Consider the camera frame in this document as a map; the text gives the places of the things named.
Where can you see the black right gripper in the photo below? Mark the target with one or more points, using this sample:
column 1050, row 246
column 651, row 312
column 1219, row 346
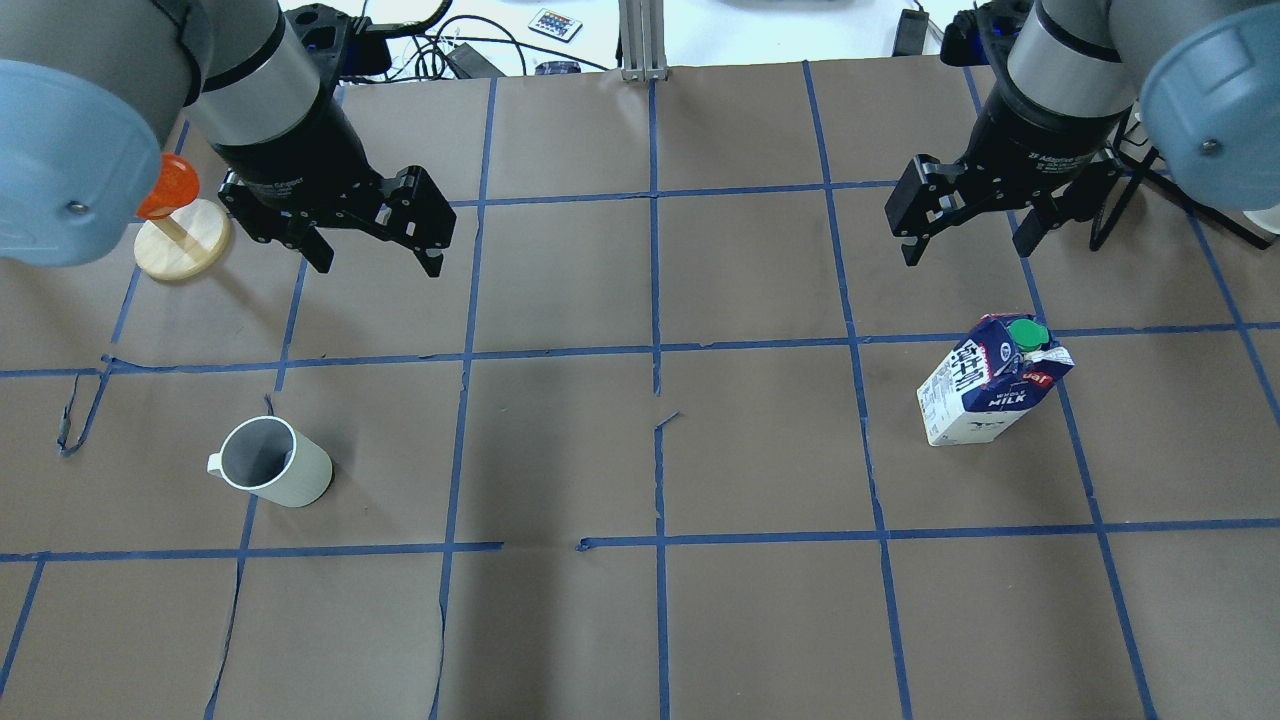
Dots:
column 1037, row 137

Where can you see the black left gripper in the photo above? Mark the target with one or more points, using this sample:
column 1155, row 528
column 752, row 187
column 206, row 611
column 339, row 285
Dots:
column 288, row 148

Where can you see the blue white milk carton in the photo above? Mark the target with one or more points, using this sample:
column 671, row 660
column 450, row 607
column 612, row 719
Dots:
column 1002, row 368

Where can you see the white ribbed mug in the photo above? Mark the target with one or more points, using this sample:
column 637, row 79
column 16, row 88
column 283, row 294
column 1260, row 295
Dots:
column 266, row 457

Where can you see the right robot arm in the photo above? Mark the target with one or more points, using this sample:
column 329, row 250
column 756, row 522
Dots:
column 1202, row 74

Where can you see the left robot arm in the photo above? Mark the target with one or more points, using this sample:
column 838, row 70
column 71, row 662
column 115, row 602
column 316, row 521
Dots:
column 90, row 90

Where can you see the wooden mug tree stand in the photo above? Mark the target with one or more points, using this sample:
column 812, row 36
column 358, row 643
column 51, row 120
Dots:
column 185, row 244

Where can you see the orange mug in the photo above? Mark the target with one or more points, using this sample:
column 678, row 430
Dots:
column 176, row 187

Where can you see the black power adapter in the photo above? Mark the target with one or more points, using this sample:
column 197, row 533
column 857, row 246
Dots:
column 465, row 62

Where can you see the small remote control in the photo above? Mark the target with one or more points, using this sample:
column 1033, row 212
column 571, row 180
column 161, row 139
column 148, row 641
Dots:
column 558, row 26

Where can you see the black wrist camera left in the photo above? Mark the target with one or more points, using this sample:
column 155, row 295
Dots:
column 341, row 45

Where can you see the aluminium frame post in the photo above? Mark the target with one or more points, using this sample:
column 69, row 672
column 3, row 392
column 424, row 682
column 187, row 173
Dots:
column 643, row 41

